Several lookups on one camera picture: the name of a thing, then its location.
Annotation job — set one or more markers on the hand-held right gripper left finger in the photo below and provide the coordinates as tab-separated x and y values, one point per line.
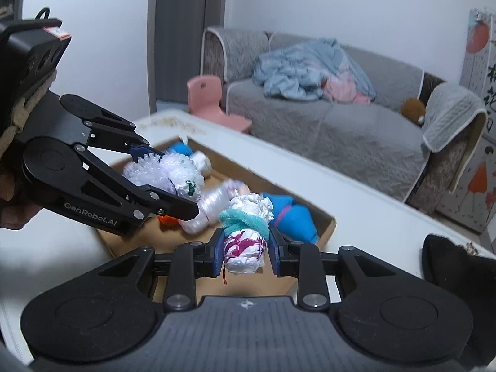
218	254

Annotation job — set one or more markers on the grey sofa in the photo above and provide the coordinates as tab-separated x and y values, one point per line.
348	139

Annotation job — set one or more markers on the white purple bundle teal band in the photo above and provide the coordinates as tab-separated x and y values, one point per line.
246	248

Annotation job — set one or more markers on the pink plastic chair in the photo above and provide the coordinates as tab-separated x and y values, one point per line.
207	93

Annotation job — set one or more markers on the person's left hand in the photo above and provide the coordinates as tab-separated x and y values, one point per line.
13	209

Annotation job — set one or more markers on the cardboard box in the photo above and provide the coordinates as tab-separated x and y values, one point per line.
112	242

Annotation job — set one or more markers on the black cloth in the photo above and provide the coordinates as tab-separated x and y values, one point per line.
449	263

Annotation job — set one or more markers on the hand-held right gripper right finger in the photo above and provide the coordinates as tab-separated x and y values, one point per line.
275	255

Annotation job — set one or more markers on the light blue blanket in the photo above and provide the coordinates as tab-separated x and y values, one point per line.
294	69

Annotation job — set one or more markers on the grey quilted armrest cover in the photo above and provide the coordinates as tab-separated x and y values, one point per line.
449	116

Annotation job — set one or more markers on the brown plush toy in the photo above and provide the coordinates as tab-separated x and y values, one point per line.
412	109

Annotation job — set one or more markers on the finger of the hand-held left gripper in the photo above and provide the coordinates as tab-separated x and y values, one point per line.
116	131
155	199

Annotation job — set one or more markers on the orange plastic bag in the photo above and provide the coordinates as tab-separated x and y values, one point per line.
168	221

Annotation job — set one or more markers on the pink cloth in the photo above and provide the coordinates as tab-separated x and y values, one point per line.
341	89

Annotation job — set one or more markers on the floral printed panel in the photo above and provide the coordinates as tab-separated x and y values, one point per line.
476	131

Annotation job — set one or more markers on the grey door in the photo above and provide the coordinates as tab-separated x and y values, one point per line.
186	35

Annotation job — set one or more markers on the clear plastic bundle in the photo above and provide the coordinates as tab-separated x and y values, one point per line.
211	205

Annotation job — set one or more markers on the blue cloth bundle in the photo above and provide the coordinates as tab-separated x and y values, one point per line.
294	217

